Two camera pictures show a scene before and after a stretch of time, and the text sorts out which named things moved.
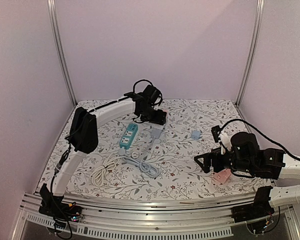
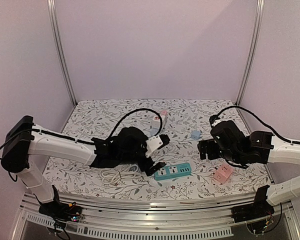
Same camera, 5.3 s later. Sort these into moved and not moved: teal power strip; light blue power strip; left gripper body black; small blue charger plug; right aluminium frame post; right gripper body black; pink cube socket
Moved: right gripper body black; teal power strip; left gripper body black
Not moved: light blue power strip; small blue charger plug; right aluminium frame post; pink cube socket
